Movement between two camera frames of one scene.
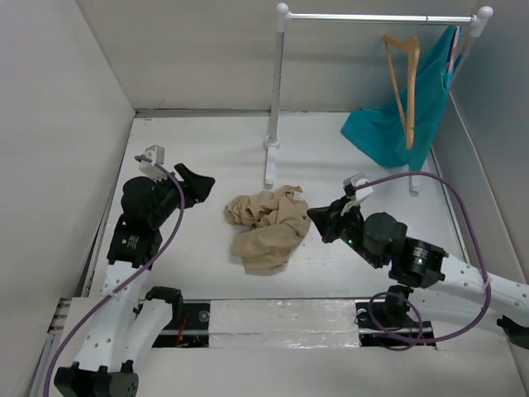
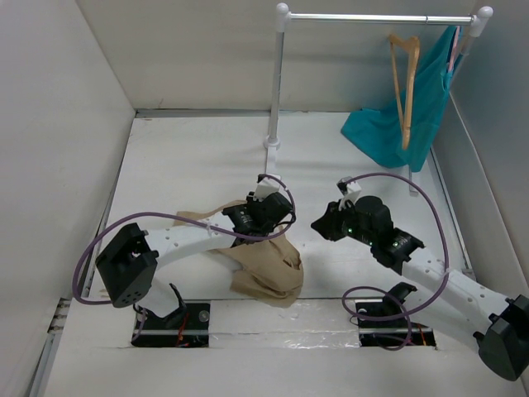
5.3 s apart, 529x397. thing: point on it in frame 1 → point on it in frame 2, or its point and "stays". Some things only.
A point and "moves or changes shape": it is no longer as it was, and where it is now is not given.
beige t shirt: (269, 224) moves or changes shape
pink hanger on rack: (455, 48) stays
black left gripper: (197, 186) → (251, 202)
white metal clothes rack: (478, 24) stays
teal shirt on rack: (381, 132) stays
